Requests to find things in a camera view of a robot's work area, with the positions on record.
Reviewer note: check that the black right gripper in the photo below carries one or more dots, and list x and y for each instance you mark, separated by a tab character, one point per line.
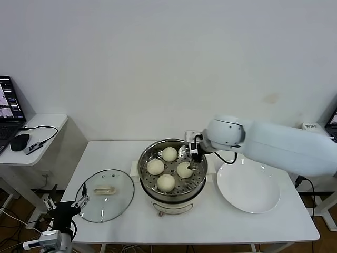
197	153

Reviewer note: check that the white side table with mouse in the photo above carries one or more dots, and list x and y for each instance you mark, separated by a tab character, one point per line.
44	124

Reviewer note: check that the white wall socket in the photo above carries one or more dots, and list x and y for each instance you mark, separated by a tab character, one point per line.
46	174

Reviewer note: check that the black laptop without mouse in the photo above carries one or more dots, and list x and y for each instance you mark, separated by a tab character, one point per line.
333	124

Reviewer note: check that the black computer mouse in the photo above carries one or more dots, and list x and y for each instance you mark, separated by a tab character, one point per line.
19	142

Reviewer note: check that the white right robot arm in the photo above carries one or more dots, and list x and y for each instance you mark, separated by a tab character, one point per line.
276	147

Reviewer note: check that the white steamed baozi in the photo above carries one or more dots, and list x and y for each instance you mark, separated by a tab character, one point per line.
166	182
183	170
155	167
169	154

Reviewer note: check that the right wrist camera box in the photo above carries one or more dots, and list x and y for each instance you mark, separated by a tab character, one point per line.
190	137

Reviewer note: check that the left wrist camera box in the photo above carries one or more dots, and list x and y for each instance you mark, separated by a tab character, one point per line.
50	238

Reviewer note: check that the grey usb hub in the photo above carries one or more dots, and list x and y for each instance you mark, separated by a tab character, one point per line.
33	149

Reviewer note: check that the stainless steel steamer basket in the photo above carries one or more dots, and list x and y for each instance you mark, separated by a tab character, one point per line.
189	191

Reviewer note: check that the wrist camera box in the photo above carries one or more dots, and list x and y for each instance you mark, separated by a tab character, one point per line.
190	137
50	238

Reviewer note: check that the white round plate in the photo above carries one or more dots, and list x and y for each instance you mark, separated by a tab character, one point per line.
247	187

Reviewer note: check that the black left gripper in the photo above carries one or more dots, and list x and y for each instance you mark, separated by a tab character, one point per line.
63	216

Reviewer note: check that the black laptop with mouse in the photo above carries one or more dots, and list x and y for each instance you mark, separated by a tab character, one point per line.
10	100

